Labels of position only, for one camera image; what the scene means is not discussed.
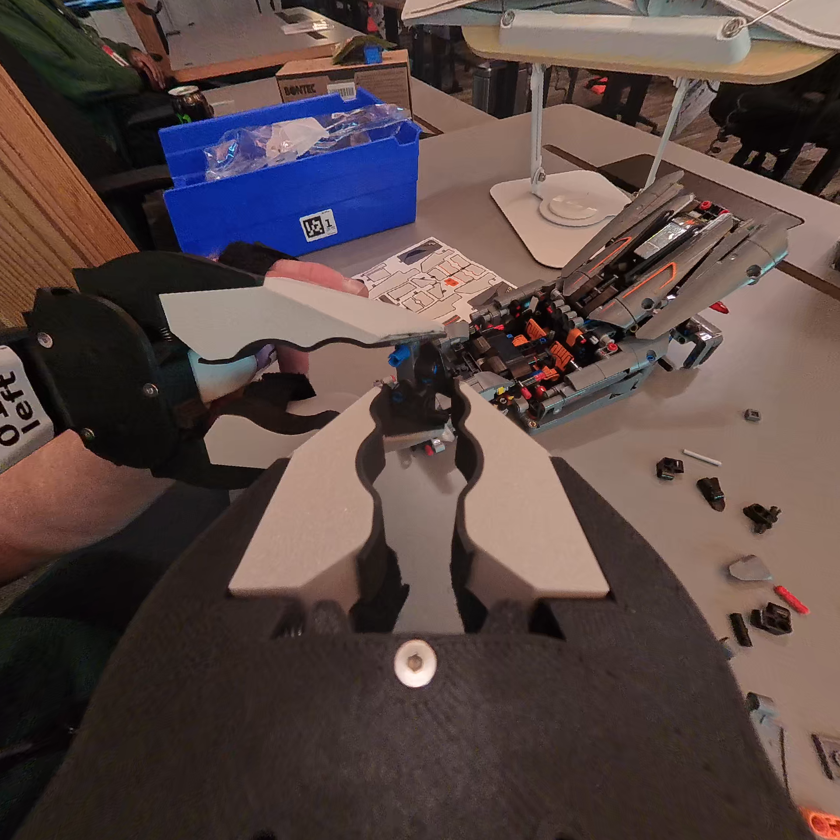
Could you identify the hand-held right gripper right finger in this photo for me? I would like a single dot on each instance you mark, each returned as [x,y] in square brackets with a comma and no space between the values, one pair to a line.
[525,525]

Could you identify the small black lego subassembly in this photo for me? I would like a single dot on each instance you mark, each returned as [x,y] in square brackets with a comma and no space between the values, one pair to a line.
[420,400]

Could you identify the lego instruction booklet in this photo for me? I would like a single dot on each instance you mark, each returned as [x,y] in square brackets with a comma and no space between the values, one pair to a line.
[807,29]

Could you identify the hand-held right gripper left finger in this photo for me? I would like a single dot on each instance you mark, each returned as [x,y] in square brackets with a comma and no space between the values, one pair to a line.
[308,525]

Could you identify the scattered loose lego pieces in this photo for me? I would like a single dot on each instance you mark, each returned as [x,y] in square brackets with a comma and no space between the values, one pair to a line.
[761,518]

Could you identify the clear plastic bags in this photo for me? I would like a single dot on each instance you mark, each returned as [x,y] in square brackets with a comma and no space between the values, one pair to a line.
[289,141]

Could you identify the person's left hand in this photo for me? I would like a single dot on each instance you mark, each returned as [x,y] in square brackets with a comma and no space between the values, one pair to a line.
[315,275]

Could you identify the white sticker sheet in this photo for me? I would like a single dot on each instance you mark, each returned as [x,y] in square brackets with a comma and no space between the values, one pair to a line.
[420,282]

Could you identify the green and blue small object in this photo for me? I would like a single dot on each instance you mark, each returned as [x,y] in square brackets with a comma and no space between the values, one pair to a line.
[364,51]

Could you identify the blue plastic bin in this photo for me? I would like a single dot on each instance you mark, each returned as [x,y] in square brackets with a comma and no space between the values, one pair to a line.
[295,203]

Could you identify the wooden cabinet side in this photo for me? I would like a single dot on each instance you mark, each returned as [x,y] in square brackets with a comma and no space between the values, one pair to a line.
[39,216]

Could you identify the brown cardboard box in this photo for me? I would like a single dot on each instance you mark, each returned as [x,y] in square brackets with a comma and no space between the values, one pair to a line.
[315,79]

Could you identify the black office chair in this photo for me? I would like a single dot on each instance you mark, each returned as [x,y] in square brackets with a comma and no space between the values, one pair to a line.
[774,124]

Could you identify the person's left forearm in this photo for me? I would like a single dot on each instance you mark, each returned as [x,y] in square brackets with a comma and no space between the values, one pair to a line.
[52,512]

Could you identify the grey orange lego car model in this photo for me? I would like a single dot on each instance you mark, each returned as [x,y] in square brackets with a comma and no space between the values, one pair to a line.
[630,295]

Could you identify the background table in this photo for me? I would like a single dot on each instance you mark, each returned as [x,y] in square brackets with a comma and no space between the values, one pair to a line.
[249,39]

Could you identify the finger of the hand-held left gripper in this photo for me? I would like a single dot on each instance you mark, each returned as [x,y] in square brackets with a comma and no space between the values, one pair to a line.
[295,315]
[249,453]

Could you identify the dark drink can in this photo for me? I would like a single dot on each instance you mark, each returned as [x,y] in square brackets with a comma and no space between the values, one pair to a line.
[190,105]

